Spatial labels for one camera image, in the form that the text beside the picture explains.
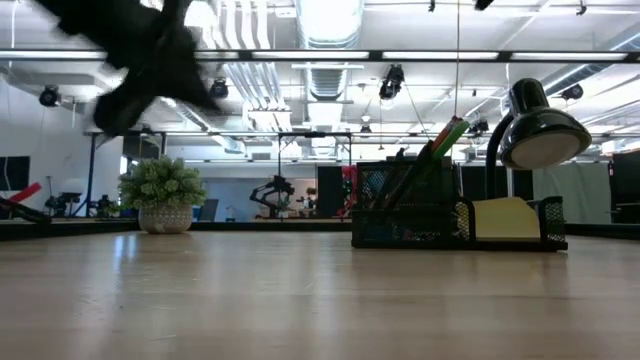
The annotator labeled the green plant in white pot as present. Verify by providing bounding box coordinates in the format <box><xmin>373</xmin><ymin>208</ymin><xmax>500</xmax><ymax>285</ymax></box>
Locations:
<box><xmin>117</xmin><ymin>155</ymin><xmax>208</xmax><ymax>235</ymax></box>

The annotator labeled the thin hanging cord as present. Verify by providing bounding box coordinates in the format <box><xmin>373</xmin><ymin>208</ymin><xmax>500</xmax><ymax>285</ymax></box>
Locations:
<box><xmin>452</xmin><ymin>0</ymin><xmax>462</xmax><ymax>119</ymax></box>

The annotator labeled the black background furniture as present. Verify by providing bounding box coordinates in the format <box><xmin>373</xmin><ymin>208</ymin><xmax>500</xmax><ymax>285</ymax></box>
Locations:
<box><xmin>610</xmin><ymin>149</ymin><xmax>640</xmax><ymax>225</ymax></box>

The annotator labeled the black tripod equipment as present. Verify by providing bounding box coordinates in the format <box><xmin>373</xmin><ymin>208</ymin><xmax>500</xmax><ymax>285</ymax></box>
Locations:
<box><xmin>44</xmin><ymin>192</ymin><xmax>121</xmax><ymax>219</ymax></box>

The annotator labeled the grey-green partition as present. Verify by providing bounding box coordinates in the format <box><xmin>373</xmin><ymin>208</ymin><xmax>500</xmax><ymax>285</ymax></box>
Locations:
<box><xmin>532</xmin><ymin>162</ymin><xmax>612</xmax><ymax>225</ymax></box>

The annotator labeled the tall black panel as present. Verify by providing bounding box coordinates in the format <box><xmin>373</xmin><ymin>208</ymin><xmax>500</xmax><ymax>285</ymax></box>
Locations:
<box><xmin>317</xmin><ymin>165</ymin><xmax>345</xmax><ymax>219</ymax></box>

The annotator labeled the yellow sticky notes pad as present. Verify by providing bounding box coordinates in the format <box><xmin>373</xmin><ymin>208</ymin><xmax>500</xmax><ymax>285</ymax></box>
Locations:
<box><xmin>472</xmin><ymin>196</ymin><xmax>542</xmax><ymax>240</ymax></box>

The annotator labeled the black desk lamp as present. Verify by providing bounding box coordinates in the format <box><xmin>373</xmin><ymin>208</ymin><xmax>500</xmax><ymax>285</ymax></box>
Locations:
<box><xmin>484</xmin><ymin>77</ymin><xmax>594</xmax><ymax>201</ymax></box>

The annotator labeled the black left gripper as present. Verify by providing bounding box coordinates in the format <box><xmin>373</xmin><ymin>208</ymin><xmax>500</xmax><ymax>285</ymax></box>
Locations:
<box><xmin>93</xmin><ymin>0</ymin><xmax>224</xmax><ymax>137</ymax></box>

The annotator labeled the thin black frame stand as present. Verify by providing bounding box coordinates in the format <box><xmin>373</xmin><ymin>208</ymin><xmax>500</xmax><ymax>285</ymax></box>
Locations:
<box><xmin>276</xmin><ymin>130</ymin><xmax>354</xmax><ymax>221</ymax></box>

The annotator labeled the black background panel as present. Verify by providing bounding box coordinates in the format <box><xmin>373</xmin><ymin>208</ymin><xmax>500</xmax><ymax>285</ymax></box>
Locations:
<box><xmin>459</xmin><ymin>164</ymin><xmax>534</xmax><ymax>201</ymax></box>

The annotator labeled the green highlighter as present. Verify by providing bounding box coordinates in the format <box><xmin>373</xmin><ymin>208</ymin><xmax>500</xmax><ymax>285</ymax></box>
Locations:
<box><xmin>433</xmin><ymin>119</ymin><xmax>472</xmax><ymax>162</ymax></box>

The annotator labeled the black mesh desk organizer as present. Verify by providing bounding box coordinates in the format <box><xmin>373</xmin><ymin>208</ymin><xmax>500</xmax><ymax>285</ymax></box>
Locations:
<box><xmin>350</xmin><ymin>158</ymin><xmax>570</xmax><ymax>251</ymax></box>

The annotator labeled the black stand with box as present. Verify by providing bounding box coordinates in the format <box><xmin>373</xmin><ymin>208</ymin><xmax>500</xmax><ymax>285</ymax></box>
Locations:
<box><xmin>82</xmin><ymin>128</ymin><xmax>169</xmax><ymax>220</ymax></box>

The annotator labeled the colourful wall art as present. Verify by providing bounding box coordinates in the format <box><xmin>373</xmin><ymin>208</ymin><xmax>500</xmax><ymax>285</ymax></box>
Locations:
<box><xmin>339</xmin><ymin>164</ymin><xmax>357</xmax><ymax>219</ymax></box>

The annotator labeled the thick black pen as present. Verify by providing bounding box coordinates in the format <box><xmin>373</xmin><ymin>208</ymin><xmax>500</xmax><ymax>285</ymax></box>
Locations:
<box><xmin>394</xmin><ymin>139</ymin><xmax>436</xmax><ymax>211</ymax></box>

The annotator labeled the overhead black light bar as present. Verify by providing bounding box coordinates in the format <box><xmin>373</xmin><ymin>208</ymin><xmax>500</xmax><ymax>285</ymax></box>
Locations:
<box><xmin>0</xmin><ymin>48</ymin><xmax>640</xmax><ymax>64</ymax></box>

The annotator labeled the red and black equipment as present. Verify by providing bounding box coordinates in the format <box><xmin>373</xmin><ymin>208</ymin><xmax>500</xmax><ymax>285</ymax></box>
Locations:
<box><xmin>0</xmin><ymin>182</ymin><xmax>51</xmax><ymax>225</ymax></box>

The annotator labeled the black wall monitor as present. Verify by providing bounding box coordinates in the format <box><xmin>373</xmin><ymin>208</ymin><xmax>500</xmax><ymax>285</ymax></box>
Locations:
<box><xmin>0</xmin><ymin>155</ymin><xmax>31</xmax><ymax>192</ymax></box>

